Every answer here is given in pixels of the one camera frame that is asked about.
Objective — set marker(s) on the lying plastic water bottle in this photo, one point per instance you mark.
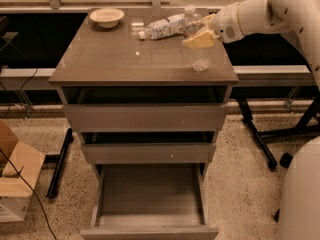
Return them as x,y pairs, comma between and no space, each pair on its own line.
163,28

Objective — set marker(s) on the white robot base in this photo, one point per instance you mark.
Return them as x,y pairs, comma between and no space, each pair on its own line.
299,217

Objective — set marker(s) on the black right table leg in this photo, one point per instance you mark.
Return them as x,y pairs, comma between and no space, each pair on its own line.
248,119

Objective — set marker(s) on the white bowl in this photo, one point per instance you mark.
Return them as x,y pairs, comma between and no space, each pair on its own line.
106,17

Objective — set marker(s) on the clear water bottle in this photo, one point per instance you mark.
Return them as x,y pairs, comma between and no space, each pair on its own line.
192,24

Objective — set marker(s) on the black left table leg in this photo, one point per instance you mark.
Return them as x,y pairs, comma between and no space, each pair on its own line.
58,160

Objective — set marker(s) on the top grey drawer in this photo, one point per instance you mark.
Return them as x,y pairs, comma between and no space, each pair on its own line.
121,118

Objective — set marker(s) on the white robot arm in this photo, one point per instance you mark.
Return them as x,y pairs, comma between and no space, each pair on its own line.
240,19

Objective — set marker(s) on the black table leg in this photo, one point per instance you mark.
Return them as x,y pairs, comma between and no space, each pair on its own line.
248,119
58,160

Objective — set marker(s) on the cardboard box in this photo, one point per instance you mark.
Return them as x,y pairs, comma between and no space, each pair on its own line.
22,165

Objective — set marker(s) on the grey drawer cabinet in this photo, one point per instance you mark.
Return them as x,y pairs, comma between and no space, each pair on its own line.
113,67

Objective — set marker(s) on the middle grey drawer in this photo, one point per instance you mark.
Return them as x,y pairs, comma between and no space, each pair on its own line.
148,153

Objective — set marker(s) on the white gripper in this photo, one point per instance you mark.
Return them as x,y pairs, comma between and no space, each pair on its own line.
225,26

